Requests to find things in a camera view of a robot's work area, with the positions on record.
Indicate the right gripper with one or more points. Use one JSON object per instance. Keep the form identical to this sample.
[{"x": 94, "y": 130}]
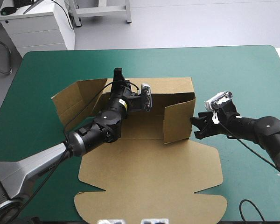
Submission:
[{"x": 226, "y": 119}]

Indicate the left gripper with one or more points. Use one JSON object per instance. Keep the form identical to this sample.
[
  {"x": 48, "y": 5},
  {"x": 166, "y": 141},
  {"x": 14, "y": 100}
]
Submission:
[{"x": 121, "y": 88}]

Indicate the brown cardboard box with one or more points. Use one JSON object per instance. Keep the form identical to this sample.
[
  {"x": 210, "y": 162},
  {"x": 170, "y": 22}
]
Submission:
[{"x": 151, "y": 168}]

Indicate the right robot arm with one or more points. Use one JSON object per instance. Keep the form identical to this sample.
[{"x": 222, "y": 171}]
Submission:
[{"x": 268, "y": 133}]

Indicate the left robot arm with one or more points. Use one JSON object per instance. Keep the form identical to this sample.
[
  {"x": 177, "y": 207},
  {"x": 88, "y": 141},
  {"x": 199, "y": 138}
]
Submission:
[{"x": 39, "y": 161}]

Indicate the white drawer cabinet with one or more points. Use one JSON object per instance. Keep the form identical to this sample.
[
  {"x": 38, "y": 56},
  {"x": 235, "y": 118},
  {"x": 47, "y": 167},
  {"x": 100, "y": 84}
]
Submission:
[{"x": 35, "y": 30}]

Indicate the grey metal chair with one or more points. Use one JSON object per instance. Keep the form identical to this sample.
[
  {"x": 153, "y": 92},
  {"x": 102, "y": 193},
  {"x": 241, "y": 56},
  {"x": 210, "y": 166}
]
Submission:
[{"x": 5, "y": 50}]

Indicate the dark green object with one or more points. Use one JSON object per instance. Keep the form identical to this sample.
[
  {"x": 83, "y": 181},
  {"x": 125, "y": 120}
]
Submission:
[{"x": 7, "y": 10}]

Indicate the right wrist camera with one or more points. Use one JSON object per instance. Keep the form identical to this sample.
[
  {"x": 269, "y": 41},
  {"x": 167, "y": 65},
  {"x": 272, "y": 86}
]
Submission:
[{"x": 219, "y": 100}]

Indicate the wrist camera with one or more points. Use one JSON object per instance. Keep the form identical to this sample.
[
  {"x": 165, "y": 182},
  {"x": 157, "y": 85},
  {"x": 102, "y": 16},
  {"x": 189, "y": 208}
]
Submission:
[
  {"x": 219, "y": 100},
  {"x": 146, "y": 97}
]

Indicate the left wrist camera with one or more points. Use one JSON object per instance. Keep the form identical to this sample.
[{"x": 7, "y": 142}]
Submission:
[{"x": 146, "y": 97}]

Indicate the white table frame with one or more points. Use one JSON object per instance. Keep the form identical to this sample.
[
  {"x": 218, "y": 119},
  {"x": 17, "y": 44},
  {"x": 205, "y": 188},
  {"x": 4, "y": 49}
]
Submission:
[{"x": 100, "y": 11}]

